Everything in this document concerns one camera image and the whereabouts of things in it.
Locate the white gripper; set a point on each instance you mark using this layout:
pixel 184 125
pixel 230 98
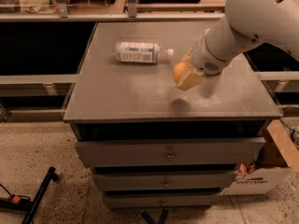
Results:
pixel 204 59

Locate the orange fruit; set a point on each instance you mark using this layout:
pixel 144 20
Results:
pixel 179 71

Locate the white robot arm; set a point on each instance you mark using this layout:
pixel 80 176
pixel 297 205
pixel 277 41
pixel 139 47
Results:
pixel 246 25

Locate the clear plastic water bottle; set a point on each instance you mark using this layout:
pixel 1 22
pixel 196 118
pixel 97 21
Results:
pixel 136 52

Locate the grey drawer cabinet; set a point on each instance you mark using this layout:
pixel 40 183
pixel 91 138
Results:
pixel 115 101

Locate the top grey drawer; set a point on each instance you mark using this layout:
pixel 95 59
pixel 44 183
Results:
pixel 169 152

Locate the grey drawer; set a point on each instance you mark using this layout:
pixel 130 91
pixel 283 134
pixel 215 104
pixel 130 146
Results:
pixel 159 200
pixel 169 152
pixel 164 180

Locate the middle grey drawer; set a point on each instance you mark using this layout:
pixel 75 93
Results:
pixel 164 180

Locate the white cardboard box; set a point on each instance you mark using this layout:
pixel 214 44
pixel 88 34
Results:
pixel 278 158

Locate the bottom grey drawer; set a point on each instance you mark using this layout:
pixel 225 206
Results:
pixel 159 200

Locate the black stand leg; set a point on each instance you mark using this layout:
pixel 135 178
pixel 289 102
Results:
pixel 50 176

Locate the metal shelf rail frame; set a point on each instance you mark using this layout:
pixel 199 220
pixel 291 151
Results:
pixel 108 10

